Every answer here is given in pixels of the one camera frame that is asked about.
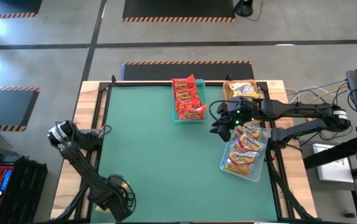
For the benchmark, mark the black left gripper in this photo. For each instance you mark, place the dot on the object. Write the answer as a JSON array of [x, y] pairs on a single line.
[[114, 196]]

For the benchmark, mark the green table mat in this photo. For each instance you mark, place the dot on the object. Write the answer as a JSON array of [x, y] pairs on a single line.
[[165, 155]]

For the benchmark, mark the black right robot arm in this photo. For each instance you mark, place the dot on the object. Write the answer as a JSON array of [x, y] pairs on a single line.
[[296, 109]]

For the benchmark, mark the black stand base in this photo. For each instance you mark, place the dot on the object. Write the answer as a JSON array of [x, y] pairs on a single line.
[[243, 7]]

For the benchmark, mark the teal plastic bin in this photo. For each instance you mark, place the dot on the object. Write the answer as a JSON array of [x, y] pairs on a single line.
[[201, 90]]

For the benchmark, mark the brown cardboard bin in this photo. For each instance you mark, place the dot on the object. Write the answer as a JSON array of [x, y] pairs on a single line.
[[258, 90]]

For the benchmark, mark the small black floor object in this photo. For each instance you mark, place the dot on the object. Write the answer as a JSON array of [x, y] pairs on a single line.
[[349, 215]]

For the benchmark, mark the black metal table frame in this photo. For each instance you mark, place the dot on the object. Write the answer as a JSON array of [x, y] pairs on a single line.
[[103, 86]]

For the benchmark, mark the clear plastic bin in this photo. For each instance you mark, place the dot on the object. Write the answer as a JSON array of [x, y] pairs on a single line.
[[255, 173]]

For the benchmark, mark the black hazard-striped floor mat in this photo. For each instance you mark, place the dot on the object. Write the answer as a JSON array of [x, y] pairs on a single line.
[[197, 73], [3, 107], [178, 7], [7, 6]]

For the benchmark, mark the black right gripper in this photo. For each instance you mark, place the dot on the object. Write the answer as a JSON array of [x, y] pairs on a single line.
[[240, 110]]

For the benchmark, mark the white paper box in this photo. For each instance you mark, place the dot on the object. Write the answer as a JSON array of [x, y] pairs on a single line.
[[334, 171]]

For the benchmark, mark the black desk bar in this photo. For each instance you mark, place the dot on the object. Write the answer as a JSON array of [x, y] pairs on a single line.
[[334, 152]]

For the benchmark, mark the black crate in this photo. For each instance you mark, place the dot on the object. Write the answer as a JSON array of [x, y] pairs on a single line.
[[25, 186]]

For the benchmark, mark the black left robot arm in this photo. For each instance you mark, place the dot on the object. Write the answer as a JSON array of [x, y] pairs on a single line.
[[81, 165]]

